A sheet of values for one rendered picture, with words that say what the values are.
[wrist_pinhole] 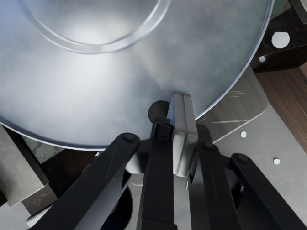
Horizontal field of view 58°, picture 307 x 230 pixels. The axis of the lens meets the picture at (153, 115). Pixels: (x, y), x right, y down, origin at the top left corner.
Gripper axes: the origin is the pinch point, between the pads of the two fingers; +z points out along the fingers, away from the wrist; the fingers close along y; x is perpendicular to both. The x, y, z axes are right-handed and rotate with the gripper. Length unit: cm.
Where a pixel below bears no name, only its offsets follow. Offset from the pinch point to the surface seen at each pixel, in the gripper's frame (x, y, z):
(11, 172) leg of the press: -17.9, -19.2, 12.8
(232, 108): 0.6, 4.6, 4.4
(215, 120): -0.6, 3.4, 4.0
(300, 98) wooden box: -12, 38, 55
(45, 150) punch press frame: -14.1, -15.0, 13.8
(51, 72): 0.7, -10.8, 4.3
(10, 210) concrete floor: -78, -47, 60
